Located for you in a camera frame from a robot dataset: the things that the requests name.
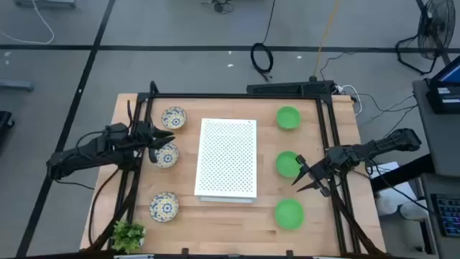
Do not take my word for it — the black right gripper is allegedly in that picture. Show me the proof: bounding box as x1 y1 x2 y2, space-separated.
291 146 348 198

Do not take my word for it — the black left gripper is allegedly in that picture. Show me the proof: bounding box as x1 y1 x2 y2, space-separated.
131 120 176 163

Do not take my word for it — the yellow patterned mini bowl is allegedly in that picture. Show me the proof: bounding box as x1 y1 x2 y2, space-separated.
160 106 188 130
149 191 180 223
152 142 180 169

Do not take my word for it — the green mini bowl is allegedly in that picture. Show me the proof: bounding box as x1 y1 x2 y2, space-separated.
275 106 302 131
274 198 305 231
275 150 303 178

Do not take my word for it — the white perforated metal shelf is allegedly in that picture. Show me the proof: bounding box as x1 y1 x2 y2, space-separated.
193 117 259 204

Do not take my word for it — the white paper sheet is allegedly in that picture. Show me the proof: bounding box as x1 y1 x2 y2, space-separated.
368 161 402 181

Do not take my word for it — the white round container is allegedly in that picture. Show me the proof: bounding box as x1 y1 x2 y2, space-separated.
375 196 398 217
400 201 431 221

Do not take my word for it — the black perforated box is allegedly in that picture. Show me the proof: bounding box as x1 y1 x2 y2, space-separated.
246 80 336 96

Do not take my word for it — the black bar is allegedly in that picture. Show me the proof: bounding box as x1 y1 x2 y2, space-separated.
369 154 436 191

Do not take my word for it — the small green potted plant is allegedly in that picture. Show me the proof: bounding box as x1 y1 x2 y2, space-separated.
110 219 147 255

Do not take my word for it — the grey desk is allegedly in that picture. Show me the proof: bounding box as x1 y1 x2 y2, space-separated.
412 78 460 177
419 173 460 259

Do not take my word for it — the black keyboard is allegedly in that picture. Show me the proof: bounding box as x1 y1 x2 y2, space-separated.
431 193 460 238

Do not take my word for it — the grey floor bar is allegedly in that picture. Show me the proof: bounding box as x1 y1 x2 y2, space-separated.
0 79 35 91

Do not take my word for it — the black device with labels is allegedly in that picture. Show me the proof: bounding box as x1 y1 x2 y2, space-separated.
426 81 460 115

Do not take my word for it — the dark laptop screen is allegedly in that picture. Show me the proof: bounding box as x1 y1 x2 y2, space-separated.
429 55 460 86

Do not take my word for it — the black floor fan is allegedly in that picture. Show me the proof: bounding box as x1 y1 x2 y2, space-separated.
395 0 457 76

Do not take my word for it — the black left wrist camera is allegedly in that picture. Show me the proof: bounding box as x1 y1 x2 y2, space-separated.
105 122 129 140

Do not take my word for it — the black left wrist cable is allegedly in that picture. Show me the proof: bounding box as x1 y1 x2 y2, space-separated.
75 129 109 161

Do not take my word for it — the black aluminium table frame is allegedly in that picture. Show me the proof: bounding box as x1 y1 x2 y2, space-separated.
86 81 387 258

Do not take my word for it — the black coiled cable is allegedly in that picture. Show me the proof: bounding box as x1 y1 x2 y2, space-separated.
250 0 277 82

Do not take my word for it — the yellow hanging cable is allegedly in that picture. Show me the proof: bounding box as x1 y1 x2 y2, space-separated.
313 0 341 77

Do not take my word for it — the black cable tangle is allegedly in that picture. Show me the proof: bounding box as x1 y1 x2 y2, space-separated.
201 0 234 14

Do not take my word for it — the white floor cable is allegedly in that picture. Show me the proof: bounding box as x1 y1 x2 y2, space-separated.
0 0 55 45

